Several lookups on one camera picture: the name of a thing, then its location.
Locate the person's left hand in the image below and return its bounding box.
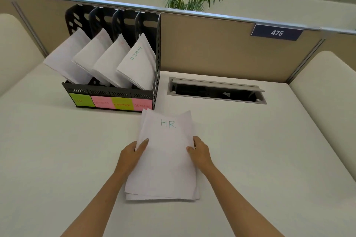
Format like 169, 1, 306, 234
115, 138, 149, 176

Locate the person's right hand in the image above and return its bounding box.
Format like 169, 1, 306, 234
186, 136, 215, 175

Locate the paper bundle large teal lettering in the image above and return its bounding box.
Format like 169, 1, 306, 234
43, 27, 92, 84
124, 108, 201, 201

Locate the black four-slot file organizer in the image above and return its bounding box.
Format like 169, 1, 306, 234
62, 3, 162, 112

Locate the paper bundle small green lettering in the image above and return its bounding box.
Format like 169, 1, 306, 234
116, 33, 157, 91

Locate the paper bundle red lettering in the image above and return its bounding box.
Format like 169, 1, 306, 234
92, 33, 131, 89
72, 28, 113, 86

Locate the person's left forearm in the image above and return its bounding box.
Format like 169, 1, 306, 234
60, 166, 134, 237

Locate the person's right forearm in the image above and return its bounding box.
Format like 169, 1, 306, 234
203, 163, 286, 237

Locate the pink sticky note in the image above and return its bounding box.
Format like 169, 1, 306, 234
90, 96, 113, 109
131, 98, 153, 112

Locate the yellow sticky note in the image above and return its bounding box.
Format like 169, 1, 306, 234
111, 97, 134, 110

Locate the green sticky note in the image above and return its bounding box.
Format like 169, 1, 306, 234
69, 93, 92, 107

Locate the beige partition panel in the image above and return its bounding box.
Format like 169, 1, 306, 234
11, 0, 324, 83
0, 0, 20, 17
288, 33, 356, 83

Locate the dark blue partition sign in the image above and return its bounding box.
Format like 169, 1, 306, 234
251, 24, 304, 41

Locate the grey desk cable hatch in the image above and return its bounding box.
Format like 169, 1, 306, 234
167, 77, 267, 105

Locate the grey partition top rail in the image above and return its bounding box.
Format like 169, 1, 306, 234
0, 0, 356, 36

